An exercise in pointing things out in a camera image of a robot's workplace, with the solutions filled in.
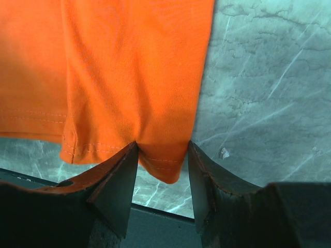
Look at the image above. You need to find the orange t shirt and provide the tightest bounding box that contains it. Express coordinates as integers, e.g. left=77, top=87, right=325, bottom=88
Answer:
left=1, top=1, right=214, bottom=184

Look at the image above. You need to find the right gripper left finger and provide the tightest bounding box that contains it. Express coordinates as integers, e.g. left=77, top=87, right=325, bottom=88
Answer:
left=1, top=142, right=139, bottom=247

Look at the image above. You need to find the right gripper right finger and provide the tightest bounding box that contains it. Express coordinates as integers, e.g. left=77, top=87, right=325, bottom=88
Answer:
left=188, top=142, right=330, bottom=247

